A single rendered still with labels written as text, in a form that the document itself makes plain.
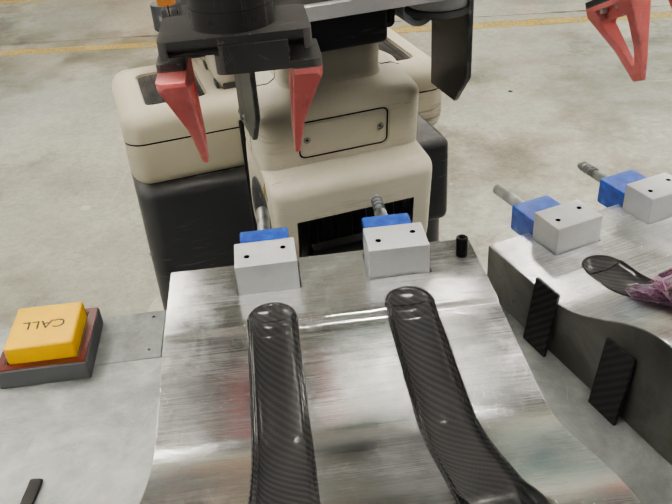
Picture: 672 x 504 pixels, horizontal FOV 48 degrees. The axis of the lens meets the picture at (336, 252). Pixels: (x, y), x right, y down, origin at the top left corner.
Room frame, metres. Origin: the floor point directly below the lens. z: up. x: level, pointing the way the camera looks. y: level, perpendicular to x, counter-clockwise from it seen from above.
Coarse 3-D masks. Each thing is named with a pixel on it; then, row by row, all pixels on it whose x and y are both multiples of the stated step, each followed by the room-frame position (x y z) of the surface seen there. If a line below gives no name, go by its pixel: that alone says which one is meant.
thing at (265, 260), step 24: (264, 216) 0.61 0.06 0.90; (240, 240) 0.56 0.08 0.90; (264, 240) 0.55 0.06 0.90; (288, 240) 0.53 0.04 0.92; (240, 264) 0.50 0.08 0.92; (264, 264) 0.50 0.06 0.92; (288, 264) 0.50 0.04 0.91; (240, 288) 0.50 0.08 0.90; (264, 288) 0.50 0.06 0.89; (288, 288) 0.50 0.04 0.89
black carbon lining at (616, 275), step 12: (588, 264) 0.55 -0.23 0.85; (600, 264) 0.55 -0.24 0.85; (612, 264) 0.55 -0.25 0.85; (624, 264) 0.55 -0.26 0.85; (600, 276) 0.54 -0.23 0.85; (612, 276) 0.54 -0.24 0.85; (624, 276) 0.53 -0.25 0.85; (636, 276) 0.53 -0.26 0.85; (612, 288) 0.52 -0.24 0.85; (624, 288) 0.52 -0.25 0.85
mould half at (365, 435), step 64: (320, 256) 0.54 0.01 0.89; (448, 256) 0.53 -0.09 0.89; (192, 320) 0.47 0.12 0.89; (320, 320) 0.46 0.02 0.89; (384, 320) 0.45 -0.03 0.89; (448, 320) 0.45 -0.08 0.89; (192, 384) 0.40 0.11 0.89; (320, 384) 0.39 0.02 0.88; (384, 384) 0.39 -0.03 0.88; (512, 384) 0.38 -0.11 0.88; (192, 448) 0.34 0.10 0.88; (320, 448) 0.33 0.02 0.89; (384, 448) 0.32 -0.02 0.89; (512, 448) 0.31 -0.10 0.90; (576, 448) 0.30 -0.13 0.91
